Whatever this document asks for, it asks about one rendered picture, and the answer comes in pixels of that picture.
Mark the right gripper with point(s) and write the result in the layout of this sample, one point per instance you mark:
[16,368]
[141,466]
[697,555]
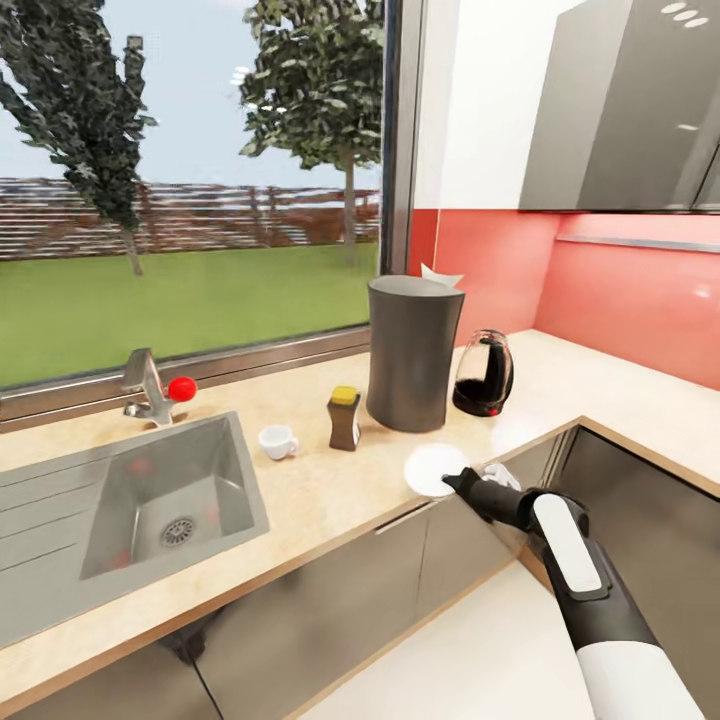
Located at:
[480,495]

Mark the saucer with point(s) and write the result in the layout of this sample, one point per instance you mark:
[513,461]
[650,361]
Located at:
[426,466]

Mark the bottle of coffee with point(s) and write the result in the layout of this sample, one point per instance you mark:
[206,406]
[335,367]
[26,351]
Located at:
[343,409]

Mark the paper coffee filter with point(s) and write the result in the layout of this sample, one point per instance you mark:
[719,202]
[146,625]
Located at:
[447,280]

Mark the coffee maker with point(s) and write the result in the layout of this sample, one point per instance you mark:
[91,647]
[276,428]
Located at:
[413,325]

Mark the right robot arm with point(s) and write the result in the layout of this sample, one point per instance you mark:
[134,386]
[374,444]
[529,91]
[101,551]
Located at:
[626,673]

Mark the coffee cup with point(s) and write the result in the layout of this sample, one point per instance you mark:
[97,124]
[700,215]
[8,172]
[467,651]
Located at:
[277,441]

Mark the electric kettle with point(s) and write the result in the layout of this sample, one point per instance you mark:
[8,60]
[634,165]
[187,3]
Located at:
[485,374]

